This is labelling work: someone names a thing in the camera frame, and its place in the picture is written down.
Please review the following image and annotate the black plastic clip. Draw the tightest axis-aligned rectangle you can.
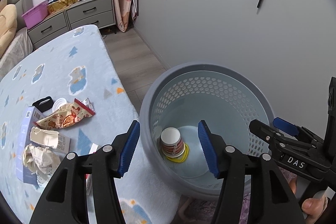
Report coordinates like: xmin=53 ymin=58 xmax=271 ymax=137
xmin=32 ymin=96 xmax=54 ymax=113

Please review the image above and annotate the right hand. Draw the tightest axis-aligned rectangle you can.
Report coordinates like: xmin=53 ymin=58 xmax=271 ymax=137
xmin=288 ymin=176 xmax=333 ymax=224

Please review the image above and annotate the grey bed sheet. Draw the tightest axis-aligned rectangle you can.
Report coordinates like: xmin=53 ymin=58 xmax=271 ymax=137
xmin=1 ymin=27 xmax=33 ymax=79

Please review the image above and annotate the light blue patterned blanket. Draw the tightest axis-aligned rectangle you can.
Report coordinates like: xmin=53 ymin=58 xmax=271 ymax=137
xmin=1 ymin=25 xmax=138 ymax=223

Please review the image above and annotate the yellow plastic lid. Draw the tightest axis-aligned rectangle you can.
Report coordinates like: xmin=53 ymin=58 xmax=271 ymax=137
xmin=165 ymin=144 xmax=190 ymax=163

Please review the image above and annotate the purple cartoon toothpaste box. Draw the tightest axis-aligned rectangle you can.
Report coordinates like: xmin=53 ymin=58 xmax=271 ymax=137
xmin=15 ymin=106 xmax=45 ymax=186

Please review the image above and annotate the grey wardrobe cabinet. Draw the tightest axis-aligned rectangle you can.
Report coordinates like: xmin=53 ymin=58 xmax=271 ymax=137
xmin=134 ymin=0 xmax=335 ymax=136

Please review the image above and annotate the gold wrapped gift box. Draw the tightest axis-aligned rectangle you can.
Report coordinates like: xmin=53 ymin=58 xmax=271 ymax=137
xmin=47 ymin=0 xmax=79 ymax=14

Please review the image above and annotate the crumpled white green carton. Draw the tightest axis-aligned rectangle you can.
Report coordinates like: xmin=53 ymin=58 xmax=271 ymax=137
xmin=30 ymin=127 xmax=70 ymax=153

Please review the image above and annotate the white round lid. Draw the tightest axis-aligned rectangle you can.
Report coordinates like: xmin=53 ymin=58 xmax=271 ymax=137
xmin=52 ymin=98 xmax=67 ymax=112

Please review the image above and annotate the red white snack wrapper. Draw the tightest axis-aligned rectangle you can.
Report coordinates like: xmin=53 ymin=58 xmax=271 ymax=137
xmin=34 ymin=98 xmax=96 ymax=130

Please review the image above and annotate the grey perforated trash bin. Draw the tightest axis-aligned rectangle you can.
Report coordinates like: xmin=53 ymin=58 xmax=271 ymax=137
xmin=140 ymin=63 xmax=274 ymax=200

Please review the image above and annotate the tan teddy bear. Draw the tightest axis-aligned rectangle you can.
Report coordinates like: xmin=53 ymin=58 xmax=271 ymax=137
xmin=0 ymin=0 xmax=17 ymax=57

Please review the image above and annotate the purple plastic basket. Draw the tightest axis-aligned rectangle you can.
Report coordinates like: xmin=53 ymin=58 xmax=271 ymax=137
xmin=22 ymin=0 xmax=49 ymax=30

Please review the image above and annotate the written paper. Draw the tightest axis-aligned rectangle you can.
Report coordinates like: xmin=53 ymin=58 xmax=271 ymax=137
xmin=22 ymin=144 xmax=61 ymax=188

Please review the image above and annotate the red white paper cup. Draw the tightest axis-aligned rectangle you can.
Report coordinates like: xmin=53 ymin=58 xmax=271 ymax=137
xmin=160 ymin=127 xmax=186 ymax=158

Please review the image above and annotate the grey drawer dresser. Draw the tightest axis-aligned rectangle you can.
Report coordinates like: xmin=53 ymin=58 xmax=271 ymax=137
xmin=27 ymin=0 xmax=116 ymax=50

